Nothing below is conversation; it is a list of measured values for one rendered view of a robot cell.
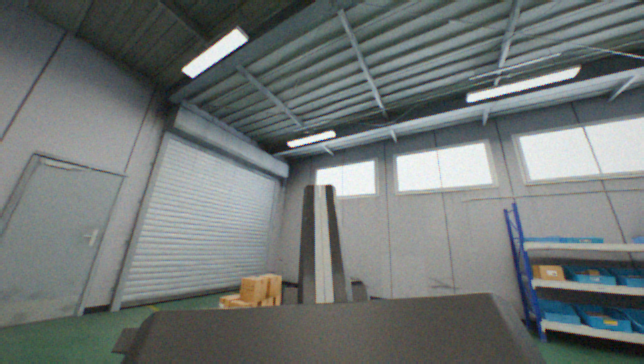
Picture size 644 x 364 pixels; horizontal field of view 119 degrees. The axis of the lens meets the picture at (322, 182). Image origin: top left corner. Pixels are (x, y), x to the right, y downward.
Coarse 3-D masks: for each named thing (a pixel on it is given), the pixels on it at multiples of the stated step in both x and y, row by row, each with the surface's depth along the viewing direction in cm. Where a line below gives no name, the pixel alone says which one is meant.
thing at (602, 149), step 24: (624, 120) 331; (528, 144) 388; (552, 144) 369; (576, 144) 352; (600, 144) 337; (624, 144) 323; (528, 168) 378; (552, 168) 360; (576, 168) 344; (600, 168) 328; (624, 168) 315
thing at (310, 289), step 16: (304, 192) 10; (304, 208) 9; (320, 208) 9; (304, 224) 9; (320, 224) 9; (304, 240) 8; (320, 240) 8; (304, 256) 7; (320, 256) 7; (304, 272) 7; (320, 272) 7; (288, 288) 8; (304, 288) 7; (320, 288) 7; (288, 304) 7
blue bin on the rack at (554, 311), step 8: (544, 304) 306; (552, 304) 302; (560, 304) 298; (568, 304) 280; (544, 312) 273; (552, 312) 299; (560, 312) 295; (568, 312) 280; (552, 320) 268; (560, 320) 265; (568, 320) 261; (576, 320) 258
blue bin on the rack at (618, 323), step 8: (576, 304) 288; (584, 304) 285; (576, 312) 275; (600, 312) 275; (608, 312) 266; (616, 312) 254; (584, 320) 261; (592, 320) 249; (600, 320) 246; (608, 320) 243; (616, 320) 239; (624, 320) 237; (600, 328) 245; (608, 328) 242; (616, 328) 239; (624, 328) 236
